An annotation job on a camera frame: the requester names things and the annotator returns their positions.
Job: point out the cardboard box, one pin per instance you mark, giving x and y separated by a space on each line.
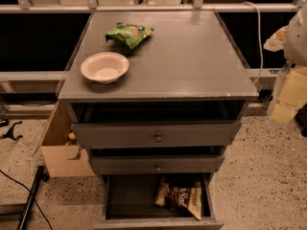
63 158

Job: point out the grey drawer cabinet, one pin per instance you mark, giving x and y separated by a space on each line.
186 71

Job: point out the white paper bowl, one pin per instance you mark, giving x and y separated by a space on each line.
106 67

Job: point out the black clamp tool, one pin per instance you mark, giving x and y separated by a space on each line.
10 133

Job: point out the grey middle drawer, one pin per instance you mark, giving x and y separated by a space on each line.
156 164

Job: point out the grey drawer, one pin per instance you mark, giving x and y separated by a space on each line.
153 135
129 204
156 164

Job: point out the brown chip bag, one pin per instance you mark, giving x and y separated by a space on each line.
180 196

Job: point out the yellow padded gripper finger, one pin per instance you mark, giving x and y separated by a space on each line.
276 41
293 96

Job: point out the metal rail frame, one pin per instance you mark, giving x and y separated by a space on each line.
153 7

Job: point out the green chip bag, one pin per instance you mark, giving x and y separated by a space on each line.
129 34

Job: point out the grey top drawer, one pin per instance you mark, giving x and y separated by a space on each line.
153 135

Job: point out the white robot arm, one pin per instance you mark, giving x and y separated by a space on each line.
295 52

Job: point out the black metal bar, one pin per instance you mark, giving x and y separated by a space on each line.
22 224

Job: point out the orange ball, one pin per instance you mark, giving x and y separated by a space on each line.
72 136

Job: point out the grey bottom drawer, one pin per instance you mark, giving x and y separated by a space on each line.
129 204

